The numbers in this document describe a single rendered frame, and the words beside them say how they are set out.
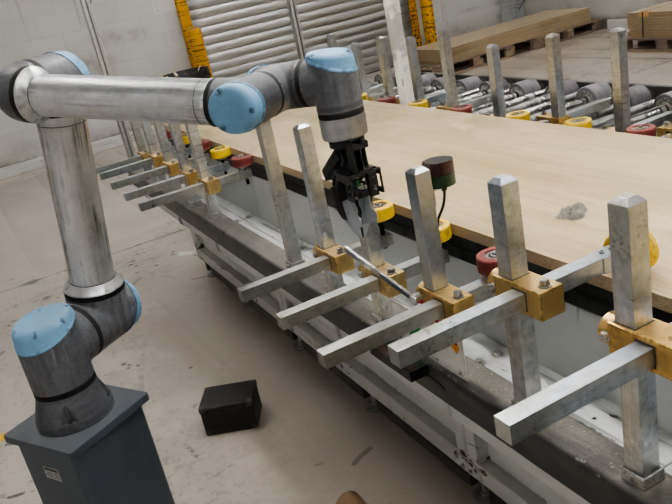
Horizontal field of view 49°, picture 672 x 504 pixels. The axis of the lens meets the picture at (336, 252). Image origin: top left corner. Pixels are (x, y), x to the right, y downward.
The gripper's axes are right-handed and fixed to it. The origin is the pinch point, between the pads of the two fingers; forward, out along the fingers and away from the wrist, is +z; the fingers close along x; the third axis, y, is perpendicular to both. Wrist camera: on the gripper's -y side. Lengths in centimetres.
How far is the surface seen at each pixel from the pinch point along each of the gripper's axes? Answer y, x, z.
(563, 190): 0, 55, 9
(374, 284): -6.2, 4.0, 15.8
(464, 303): 22.3, 8.0, 12.7
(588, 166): -8, 71, 9
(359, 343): 18.8, -13.7, 13.5
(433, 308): 18.7, 3.1, 13.0
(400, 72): -143, 102, -4
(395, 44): -143, 102, -15
